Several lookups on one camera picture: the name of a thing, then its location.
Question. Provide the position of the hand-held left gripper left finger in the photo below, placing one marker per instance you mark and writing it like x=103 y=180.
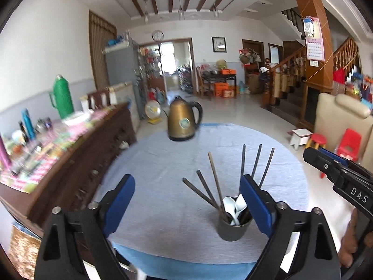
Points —
x=119 y=204

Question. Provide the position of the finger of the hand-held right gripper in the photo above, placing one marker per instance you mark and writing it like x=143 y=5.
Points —
x=338 y=156
x=323 y=163

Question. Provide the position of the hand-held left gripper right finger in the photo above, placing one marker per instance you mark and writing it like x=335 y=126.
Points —
x=256 y=207

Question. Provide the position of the white plastic spoon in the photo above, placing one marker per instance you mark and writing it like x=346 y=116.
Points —
x=228 y=205
x=241 y=202

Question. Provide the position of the dark grey utensil holder cup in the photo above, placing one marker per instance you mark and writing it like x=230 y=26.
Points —
x=233 y=233

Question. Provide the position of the dark wooden chopstick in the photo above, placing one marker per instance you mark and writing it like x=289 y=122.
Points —
x=242 y=160
x=267 y=166
x=207 y=188
x=257 y=160
x=201 y=194
x=215 y=178

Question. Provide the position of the person's right hand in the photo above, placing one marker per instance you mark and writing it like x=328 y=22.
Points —
x=348 y=245

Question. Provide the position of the red plastic chair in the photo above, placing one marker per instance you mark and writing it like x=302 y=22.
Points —
x=349 y=143

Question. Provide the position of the red stool with yellow legs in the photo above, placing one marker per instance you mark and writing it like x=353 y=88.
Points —
x=317 y=140

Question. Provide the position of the small white stool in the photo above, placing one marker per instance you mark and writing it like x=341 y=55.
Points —
x=300 y=135

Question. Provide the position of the beige armchair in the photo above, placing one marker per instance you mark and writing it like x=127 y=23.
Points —
x=332 y=113

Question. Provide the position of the grey tablecloth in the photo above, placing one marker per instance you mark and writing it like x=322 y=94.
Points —
x=163 y=180

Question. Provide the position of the carved wooden sideboard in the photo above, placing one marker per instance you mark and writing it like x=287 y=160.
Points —
x=87 y=163

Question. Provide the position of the pink checked cloth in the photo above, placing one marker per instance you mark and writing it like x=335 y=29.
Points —
x=55 y=145

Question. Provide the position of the blue tablecloth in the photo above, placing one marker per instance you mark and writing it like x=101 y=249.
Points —
x=180 y=268

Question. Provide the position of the wooden staircase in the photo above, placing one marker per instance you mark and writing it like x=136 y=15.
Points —
x=288 y=73

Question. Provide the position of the white floor fan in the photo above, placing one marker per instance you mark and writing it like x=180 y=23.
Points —
x=153 y=110

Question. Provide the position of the golden electric kettle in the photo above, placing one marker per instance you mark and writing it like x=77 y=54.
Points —
x=180 y=122

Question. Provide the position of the dark wooden chair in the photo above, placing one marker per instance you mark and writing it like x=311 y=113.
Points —
x=99 y=100

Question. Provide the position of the white chest freezer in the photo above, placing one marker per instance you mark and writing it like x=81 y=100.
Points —
x=125 y=96

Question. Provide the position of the green thermos flask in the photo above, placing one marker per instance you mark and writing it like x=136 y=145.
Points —
x=62 y=99

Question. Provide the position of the blue bottle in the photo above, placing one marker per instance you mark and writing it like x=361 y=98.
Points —
x=28 y=124

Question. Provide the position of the large orange carton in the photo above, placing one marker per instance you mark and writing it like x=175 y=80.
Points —
x=221 y=89

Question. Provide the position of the pink bottle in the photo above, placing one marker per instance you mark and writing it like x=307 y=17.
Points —
x=3 y=154

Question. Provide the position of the flat orange box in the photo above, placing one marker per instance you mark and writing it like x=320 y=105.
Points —
x=228 y=72

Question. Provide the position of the grey refrigerator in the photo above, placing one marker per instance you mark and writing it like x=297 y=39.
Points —
x=121 y=70

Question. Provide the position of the dark wooden side table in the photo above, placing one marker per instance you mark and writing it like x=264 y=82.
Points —
x=217 y=77

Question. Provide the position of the brown wooden door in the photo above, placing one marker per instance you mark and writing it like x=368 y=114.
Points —
x=100 y=52

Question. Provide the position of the wooden pillar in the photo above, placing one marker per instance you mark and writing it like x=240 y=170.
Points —
x=311 y=3

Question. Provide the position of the wall calendar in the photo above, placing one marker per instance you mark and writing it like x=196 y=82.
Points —
x=314 y=40

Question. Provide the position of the framed wall picture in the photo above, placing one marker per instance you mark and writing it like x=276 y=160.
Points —
x=219 y=44

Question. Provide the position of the round wall clock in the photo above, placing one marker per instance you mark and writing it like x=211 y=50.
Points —
x=157 y=35

